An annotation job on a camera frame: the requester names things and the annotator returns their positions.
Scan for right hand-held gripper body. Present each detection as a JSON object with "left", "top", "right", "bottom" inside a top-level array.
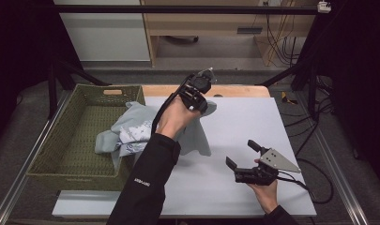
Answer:
[{"left": 234, "top": 146, "right": 302, "bottom": 188}]

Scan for wooden table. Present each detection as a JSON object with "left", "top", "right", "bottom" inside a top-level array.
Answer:
[{"left": 142, "top": 84, "right": 271, "bottom": 98}]

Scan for right hand-held gripper black cable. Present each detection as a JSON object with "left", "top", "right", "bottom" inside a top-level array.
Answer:
[{"left": 276, "top": 157, "right": 335, "bottom": 205}]

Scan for yellow and black tape piece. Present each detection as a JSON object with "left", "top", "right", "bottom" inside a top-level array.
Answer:
[{"left": 281, "top": 91, "right": 299, "bottom": 106}]

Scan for black floor cables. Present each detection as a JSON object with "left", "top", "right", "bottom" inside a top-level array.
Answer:
[{"left": 280, "top": 74, "right": 337, "bottom": 158}]

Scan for white board table cover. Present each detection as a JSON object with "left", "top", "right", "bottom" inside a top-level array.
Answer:
[{"left": 52, "top": 96, "right": 318, "bottom": 219}]

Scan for white cabinet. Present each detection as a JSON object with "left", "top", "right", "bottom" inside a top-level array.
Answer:
[{"left": 53, "top": 0, "right": 151, "bottom": 63}]

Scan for aluminium frame rail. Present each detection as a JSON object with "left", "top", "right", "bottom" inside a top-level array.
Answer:
[
  {"left": 294, "top": 92, "right": 371, "bottom": 225},
  {"left": 0, "top": 89, "right": 73, "bottom": 225}
]

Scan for green woven basket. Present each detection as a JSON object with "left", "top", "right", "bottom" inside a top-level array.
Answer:
[{"left": 25, "top": 82, "right": 147, "bottom": 192}]

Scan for light wooden desk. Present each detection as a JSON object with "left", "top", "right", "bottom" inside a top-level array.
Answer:
[{"left": 140, "top": 0, "right": 318, "bottom": 68}]

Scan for black metal stand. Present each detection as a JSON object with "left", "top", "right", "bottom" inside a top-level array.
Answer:
[
  {"left": 46, "top": 55, "right": 113, "bottom": 120},
  {"left": 255, "top": 59, "right": 321, "bottom": 121}
]

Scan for small white mounted device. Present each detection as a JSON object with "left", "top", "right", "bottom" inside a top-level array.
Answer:
[{"left": 316, "top": 0, "right": 332, "bottom": 14}]

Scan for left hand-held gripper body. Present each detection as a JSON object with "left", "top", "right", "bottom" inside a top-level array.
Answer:
[{"left": 178, "top": 67, "right": 218, "bottom": 109}]

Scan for person's right hand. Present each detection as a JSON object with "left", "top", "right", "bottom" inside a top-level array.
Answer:
[{"left": 246, "top": 158, "right": 280, "bottom": 216}]

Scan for person's left hand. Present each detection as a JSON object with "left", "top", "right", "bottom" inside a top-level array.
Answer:
[{"left": 155, "top": 95, "right": 202, "bottom": 141}]

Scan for black horizontal frame bar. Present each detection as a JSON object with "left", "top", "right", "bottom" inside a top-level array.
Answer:
[{"left": 53, "top": 4, "right": 320, "bottom": 16}]

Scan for bundle of hanging cables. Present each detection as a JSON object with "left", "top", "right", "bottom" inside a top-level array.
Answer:
[{"left": 262, "top": 1, "right": 306, "bottom": 68}]

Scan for light grey-blue printed garment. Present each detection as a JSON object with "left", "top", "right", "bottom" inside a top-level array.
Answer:
[{"left": 94, "top": 99, "right": 218, "bottom": 173}]

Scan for black curtain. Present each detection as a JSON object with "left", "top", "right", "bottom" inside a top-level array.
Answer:
[
  {"left": 0, "top": 0, "right": 84, "bottom": 148},
  {"left": 298, "top": 0, "right": 380, "bottom": 182}
]

